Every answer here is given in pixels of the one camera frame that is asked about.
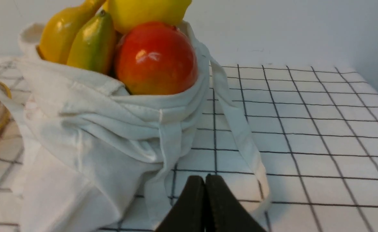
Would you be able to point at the yellow lemon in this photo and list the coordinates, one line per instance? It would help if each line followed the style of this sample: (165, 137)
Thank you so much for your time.
(127, 14)

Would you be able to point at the white cloth bag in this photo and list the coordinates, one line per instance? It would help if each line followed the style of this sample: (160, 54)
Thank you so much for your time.
(89, 144)

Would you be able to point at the green yellow mango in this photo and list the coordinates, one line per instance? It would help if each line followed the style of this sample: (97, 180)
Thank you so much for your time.
(93, 47)

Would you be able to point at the white grid tablecloth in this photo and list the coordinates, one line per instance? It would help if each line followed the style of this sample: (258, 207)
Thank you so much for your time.
(316, 130)

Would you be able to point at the yellow banana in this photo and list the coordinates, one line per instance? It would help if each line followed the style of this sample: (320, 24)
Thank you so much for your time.
(60, 31)

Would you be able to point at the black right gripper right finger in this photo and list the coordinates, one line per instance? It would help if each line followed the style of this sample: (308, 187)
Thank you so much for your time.
(223, 212)

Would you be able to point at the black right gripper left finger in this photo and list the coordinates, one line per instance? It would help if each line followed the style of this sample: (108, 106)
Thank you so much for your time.
(186, 214)

